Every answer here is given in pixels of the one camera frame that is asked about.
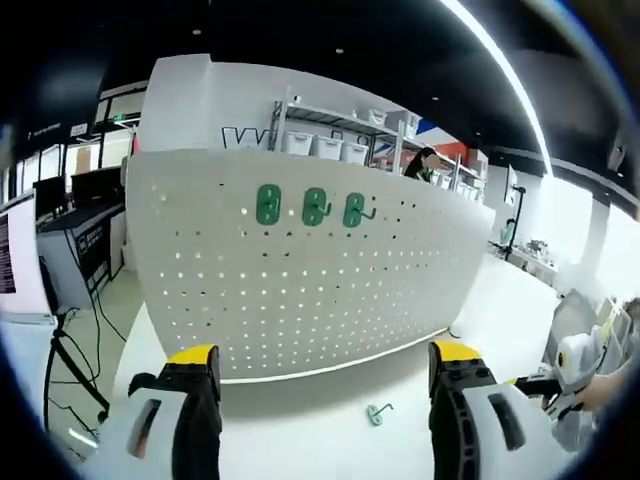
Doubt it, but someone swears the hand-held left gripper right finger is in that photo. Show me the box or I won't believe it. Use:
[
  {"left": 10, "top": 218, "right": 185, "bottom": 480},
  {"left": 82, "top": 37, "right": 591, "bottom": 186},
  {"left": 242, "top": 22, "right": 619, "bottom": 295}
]
[{"left": 428, "top": 339, "right": 557, "bottom": 480}]

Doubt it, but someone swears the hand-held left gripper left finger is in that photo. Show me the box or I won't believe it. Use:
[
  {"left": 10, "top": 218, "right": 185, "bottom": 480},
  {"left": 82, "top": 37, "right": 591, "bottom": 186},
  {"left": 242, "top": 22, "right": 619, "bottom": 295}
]
[{"left": 102, "top": 343, "right": 223, "bottom": 480}]

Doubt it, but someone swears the white perforated mounting plate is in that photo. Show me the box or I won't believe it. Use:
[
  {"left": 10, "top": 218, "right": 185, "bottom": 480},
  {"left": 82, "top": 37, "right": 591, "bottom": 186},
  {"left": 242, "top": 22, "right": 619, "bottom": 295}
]
[{"left": 124, "top": 148, "right": 497, "bottom": 386}]

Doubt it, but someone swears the person's right hand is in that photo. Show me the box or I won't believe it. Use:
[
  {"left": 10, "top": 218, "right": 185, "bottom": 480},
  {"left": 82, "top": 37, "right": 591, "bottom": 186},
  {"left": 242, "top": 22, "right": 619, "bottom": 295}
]
[{"left": 579, "top": 367, "right": 640, "bottom": 415}]

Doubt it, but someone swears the black floor tripod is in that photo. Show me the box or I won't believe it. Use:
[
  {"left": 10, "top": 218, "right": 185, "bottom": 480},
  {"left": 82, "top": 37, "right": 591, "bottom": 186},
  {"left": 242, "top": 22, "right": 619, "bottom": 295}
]
[{"left": 43, "top": 319, "right": 112, "bottom": 441}]

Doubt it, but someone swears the black tripod stand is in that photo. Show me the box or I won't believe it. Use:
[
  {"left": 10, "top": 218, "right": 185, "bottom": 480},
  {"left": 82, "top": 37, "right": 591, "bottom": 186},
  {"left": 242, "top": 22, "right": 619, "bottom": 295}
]
[{"left": 508, "top": 183, "right": 527, "bottom": 262}]

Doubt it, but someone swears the black desk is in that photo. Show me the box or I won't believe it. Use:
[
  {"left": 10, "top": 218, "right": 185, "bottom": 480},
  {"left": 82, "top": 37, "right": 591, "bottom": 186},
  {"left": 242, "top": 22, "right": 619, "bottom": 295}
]
[{"left": 34, "top": 199, "right": 127, "bottom": 311}]

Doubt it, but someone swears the white panel with purple print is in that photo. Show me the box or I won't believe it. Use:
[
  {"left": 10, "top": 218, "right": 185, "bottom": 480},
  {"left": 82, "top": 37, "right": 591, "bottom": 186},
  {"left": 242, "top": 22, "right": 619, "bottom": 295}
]
[{"left": 0, "top": 192, "right": 56, "bottom": 321}]

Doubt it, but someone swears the black computer monitor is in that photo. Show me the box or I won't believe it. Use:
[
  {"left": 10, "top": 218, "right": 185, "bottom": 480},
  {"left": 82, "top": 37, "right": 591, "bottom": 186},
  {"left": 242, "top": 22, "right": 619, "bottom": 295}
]
[
  {"left": 32, "top": 175, "right": 67, "bottom": 220},
  {"left": 71, "top": 167, "right": 124, "bottom": 207}
]

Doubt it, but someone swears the long ceiling light strip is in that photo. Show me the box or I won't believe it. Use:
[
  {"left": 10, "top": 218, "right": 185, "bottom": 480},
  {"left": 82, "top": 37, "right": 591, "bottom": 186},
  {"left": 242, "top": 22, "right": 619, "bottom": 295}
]
[{"left": 439, "top": 0, "right": 554, "bottom": 176}]

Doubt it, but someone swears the row of white storage bins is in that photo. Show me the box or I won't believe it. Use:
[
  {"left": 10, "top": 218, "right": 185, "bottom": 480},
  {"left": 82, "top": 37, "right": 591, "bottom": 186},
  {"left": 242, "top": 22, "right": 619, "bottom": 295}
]
[{"left": 282, "top": 106, "right": 484, "bottom": 201}]

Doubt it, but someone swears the grey metal shelving rack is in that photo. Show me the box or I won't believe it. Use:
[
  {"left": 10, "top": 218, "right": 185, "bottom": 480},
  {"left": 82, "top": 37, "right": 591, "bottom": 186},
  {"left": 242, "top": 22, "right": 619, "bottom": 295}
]
[{"left": 271, "top": 98, "right": 484, "bottom": 201}]

